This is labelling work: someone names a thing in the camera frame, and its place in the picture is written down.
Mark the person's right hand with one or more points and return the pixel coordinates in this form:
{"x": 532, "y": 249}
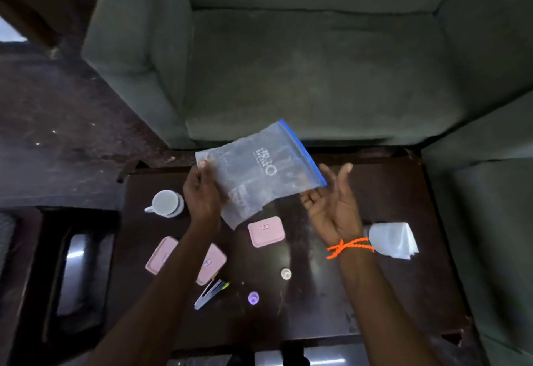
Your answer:
{"x": 337, "y": 216}

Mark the person's left hand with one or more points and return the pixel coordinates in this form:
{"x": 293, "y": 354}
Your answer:
{"x": 202, "y": 203}

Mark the person's left thumb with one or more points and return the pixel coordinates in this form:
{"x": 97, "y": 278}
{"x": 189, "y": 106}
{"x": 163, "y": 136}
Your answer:
{"x": 205, "y": 172}

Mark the person's right thumb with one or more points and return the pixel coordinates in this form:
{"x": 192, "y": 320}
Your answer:
{"x": 345, "y": 178}

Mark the clear blue-edged zip bag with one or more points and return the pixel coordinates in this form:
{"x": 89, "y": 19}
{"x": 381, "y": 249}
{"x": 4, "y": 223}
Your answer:
{"x": 258, "y": 170}

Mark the person's left forearm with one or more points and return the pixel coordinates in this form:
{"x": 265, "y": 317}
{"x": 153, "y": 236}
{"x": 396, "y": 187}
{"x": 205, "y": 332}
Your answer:
{"x": 166, "y": 295}

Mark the person's right forearm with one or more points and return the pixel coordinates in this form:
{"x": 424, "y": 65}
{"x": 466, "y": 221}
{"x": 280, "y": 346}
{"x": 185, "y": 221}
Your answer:
{"x": 374, "y": 307}

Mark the white cup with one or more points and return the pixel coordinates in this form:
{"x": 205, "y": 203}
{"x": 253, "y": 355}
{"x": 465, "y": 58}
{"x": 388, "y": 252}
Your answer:
{"x": 165, "y": 203}

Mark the orange wrist thread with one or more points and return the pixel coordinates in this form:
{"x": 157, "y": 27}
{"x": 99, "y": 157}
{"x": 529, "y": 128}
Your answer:
{"x": 347, "y": 247}

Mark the stack of white tissues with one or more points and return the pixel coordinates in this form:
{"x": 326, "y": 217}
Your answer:
{"x": 393, "y": 238}

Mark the pink rectangular box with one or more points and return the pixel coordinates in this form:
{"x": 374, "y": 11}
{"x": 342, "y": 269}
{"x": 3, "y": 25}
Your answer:
{"x": 266, "y": 231}
{"x": 160, "y": 255}
{"x": 211, "y": 263}

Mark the small white round cap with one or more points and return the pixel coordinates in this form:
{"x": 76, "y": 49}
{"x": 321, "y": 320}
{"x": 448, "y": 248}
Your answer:
{"x": 286, "y": 273}

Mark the grey green fabric sofa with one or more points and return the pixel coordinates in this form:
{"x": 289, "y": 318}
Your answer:
{"x": 316, "y": 66}

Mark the silver and black pen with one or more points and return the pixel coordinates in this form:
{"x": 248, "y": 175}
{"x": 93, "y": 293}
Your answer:
{"x": 208, "y": 295}

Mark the small purple round cap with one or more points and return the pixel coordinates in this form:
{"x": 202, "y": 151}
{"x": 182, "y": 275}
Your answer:
{"x": 253, "y": 298}

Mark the grey green fabric armchair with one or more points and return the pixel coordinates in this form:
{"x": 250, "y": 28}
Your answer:
{"x": 487, "y": 211}

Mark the dark wooden side table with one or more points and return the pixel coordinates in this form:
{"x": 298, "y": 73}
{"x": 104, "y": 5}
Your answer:
{"x": 62, "y": 278}

